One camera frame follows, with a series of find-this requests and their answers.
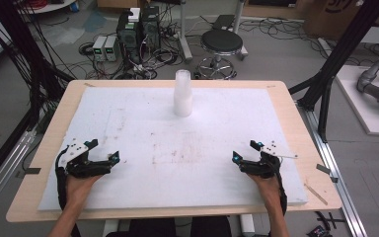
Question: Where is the cardboard box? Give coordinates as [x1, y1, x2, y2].
[303, 0, 379, 41]

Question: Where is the aluminium floor rail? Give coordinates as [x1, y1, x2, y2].
[0, 128, 38, 220]
[295, 101, 370, 237]

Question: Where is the white round table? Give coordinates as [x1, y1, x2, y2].
[17, 0, 77, 15]

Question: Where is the black coiled cable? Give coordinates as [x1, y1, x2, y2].
[78, 41, 95, 56]

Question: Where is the thin wooden stick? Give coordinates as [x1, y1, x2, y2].
[303, 182, 330, 206]

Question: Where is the person's left leg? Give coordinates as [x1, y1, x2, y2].
[106, 217, 178, 237]

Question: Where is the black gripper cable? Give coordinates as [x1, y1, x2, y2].
[54, 146, 71, 211]
[274, 157, 289, 216]

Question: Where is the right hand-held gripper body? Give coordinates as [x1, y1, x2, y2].
[239, 140, 299, 179]

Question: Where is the white foam mat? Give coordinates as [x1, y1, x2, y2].
[38, 86, 310, 211]

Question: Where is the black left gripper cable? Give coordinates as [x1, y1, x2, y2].
[54, 146, 71, 211]

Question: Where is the white floor board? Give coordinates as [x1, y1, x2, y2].
[335, 64, 379, 137]

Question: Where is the white metal stand leg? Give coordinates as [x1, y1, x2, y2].
[177, 0, 194, 64]
[231, 0, 249, 62]

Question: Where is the person's leg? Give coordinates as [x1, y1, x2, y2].
[189, 215, 234, 237]
[106, 217, 178, 237]

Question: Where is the person's right leg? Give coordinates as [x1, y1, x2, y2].
[189, 215, 234, 237]

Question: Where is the person's right hand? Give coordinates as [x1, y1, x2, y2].
[247, 173, 283, 206]

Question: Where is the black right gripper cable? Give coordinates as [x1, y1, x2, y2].
[274, 157, 289, 216]

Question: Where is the stack of white cups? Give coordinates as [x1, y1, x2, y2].
[173, 69, 193, 119]

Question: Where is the black computer tower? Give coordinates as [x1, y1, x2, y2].
[140, 5, 162, 51]
[115, 11, 143, 64]

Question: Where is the black frame post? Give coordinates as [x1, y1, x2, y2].
[288, 0, 379, 143]
[0, 0, 75, 112]

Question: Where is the person's left hand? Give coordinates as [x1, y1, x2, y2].
[65, 174, 104, 209]

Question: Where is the small white box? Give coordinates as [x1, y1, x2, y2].
[127, 7, 142, 24]

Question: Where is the small dark electronic device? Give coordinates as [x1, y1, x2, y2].
[305, 224, 331, 237]

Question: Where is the grey bench power supply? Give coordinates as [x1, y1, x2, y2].
[104, 35, 121, 62]
[92, 35, 109, 62]

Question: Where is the tangle of floor cables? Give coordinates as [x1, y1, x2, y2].
[119, 45, 181, 81]

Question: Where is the white table leg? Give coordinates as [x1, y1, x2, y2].
[103, 219, 120, 237]
[239, 213, 257, 237]

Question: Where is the bundle of black cables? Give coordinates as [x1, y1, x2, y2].
[11, 0, 67, 107]

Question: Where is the black round stool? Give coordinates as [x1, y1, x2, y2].
[196, 29, 246, 81]

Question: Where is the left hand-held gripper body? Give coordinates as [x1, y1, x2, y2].
[59, 138, 114, 180]

